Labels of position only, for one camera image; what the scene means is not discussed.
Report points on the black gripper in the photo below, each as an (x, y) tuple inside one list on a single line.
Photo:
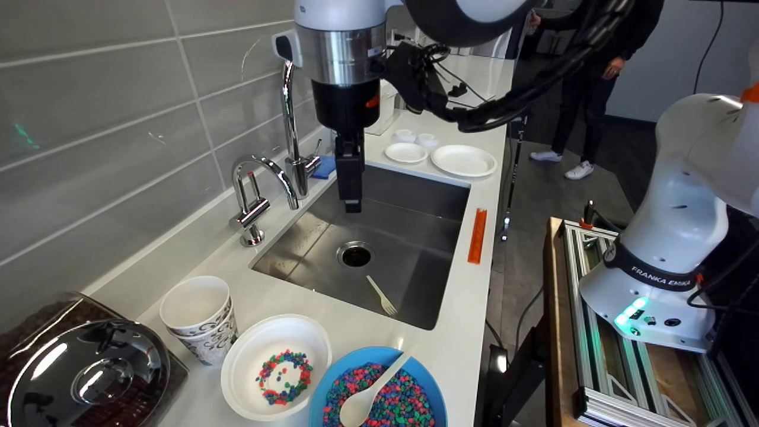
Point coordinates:
[(344, 106)]

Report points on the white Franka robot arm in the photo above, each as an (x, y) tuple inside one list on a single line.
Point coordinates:
[(688, 214)]

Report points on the colourful beads in white bowl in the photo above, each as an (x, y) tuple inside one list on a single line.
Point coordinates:
[(295, 387)]

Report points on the white bowl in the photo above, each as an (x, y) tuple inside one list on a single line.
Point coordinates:
[(241, 371)]

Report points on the blue bowl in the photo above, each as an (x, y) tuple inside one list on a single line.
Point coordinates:
[(429, 391)]

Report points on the colourful beads in blue bowl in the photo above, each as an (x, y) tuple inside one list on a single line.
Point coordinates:
[(405, 399)]

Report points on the blue sponge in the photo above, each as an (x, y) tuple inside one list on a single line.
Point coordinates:
[(324, 167)]

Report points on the small white plate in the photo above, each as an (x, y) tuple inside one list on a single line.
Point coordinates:
[(405, 153)]

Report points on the sink drain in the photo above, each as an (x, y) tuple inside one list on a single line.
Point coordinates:
[(357, 253)]

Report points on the small clear lid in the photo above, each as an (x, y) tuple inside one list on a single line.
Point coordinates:
[(405, 135)]

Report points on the stainless steel sink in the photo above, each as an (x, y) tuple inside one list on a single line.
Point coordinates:
[(411, 238)]

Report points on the small chrome faucet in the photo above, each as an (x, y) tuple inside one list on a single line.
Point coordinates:
[(251, 210)]

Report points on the large white plate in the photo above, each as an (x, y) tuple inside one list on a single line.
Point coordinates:
[(464, 160)]

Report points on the cream plastic fork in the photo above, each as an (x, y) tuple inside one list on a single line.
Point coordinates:
[(381, 297)]

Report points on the orange strip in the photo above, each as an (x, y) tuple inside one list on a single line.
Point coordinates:
[(478, 234)]

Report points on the patterned paper cup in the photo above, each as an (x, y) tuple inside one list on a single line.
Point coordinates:
[(206, 334)]

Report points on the person in dark clothes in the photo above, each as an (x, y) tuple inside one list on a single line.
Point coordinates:
[(582, 85)]

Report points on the black metal stand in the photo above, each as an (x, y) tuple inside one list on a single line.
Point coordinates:
[(512, 387)]

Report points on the aluminium base frame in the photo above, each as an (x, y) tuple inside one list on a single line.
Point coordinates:
[(601, 357)]

